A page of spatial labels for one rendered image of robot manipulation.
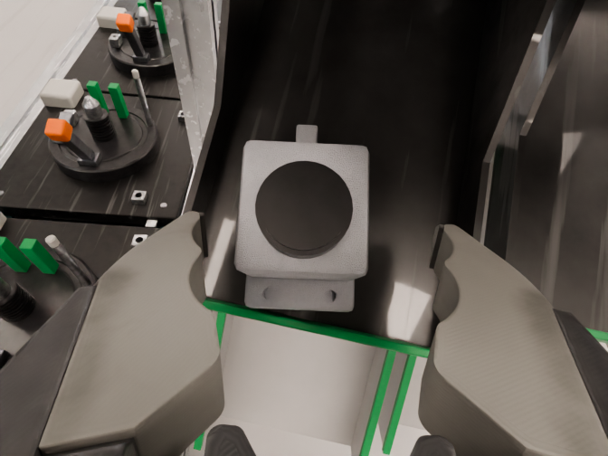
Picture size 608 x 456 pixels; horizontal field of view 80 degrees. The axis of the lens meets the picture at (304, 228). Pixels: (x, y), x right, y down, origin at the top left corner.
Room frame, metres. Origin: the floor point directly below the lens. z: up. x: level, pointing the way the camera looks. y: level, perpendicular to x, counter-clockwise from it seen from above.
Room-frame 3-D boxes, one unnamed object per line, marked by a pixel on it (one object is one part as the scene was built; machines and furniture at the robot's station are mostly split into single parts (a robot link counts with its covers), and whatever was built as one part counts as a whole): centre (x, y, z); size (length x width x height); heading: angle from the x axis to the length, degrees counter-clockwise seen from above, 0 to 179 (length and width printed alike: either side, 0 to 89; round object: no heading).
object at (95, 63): (0.60, 0.33, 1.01); 0.24 x 0.24 x 0.13; 7
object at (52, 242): (0.15, 0.21, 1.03); 0.01 x 0.01 x 0.08
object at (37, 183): (0.36, 0.30, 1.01); 0.24 x 0.24 x 0.13; 7
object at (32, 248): (0.15, 0.25, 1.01); 0.01 x 0.01 x 0.05; 7
